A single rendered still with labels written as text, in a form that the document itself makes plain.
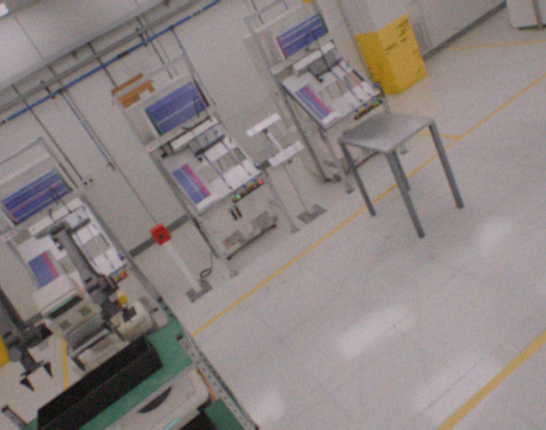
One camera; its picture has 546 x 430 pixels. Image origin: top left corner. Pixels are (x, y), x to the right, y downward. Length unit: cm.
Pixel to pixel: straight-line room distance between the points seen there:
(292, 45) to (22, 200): 285
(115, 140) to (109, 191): 62
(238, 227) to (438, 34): 466
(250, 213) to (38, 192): 192
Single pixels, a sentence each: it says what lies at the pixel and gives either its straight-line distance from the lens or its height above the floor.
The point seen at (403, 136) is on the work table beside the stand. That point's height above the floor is 80.
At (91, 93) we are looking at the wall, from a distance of 605.
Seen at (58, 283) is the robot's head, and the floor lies 137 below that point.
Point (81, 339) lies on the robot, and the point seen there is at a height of 104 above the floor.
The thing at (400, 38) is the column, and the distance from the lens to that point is 700.
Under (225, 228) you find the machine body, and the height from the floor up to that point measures 32.
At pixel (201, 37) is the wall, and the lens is 631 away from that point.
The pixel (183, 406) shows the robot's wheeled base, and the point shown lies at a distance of 328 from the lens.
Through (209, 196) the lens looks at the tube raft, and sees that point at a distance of 442.
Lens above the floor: 223
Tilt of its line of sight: 24 degrees down
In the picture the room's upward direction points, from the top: 29 degrees counter-clockwise
